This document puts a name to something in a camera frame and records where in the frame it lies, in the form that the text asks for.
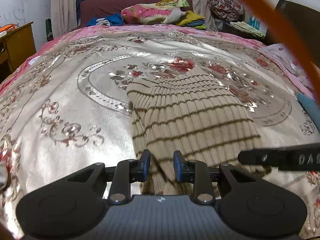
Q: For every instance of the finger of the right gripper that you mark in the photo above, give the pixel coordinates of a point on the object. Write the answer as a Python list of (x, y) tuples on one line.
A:
[(262, 156)]

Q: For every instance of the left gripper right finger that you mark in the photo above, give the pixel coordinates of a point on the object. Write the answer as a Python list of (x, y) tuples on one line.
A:
[(247, 204)]

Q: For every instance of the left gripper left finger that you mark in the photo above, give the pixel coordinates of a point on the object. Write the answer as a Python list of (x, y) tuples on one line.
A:
[(78, 202)]

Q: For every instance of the beige striped knit sweater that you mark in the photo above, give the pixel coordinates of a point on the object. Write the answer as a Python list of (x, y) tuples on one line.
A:
[(190, 113)]

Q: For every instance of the blue folded garment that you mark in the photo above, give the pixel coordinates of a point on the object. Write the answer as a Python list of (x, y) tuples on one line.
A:
[(311, 107)]

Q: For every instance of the grey small cloth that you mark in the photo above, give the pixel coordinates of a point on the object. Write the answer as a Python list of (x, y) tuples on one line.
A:
[(3, 175)]

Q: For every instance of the floral satin bedspread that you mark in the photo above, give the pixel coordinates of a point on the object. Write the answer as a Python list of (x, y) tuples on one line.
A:
[(67, 107)]

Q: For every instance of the polka dot pink pillow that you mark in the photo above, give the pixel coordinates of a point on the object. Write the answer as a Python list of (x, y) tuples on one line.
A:
[(290, 66)]

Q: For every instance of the stack of papers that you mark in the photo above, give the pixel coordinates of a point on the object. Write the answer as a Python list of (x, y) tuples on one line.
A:
[(243, 26)]

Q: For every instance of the dark wooden headboard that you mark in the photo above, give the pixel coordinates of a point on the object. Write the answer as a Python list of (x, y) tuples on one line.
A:
[(306, 21)]

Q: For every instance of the dark floral bundle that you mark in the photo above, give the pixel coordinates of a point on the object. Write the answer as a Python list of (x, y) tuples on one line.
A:
[(227, 10)]

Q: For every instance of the yellow folded blanket stack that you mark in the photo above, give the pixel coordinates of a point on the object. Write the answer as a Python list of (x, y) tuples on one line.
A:
[(192, 20)]

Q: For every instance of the wooden bedside desk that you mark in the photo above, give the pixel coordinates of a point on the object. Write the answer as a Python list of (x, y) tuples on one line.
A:
[(16, 46)]

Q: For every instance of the blue crumpled cloth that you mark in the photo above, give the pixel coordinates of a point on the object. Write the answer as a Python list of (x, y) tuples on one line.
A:
[(112, 20)]

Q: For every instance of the beige left curtain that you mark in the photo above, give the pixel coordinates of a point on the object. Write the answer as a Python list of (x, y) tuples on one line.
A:
[(63, 16)]

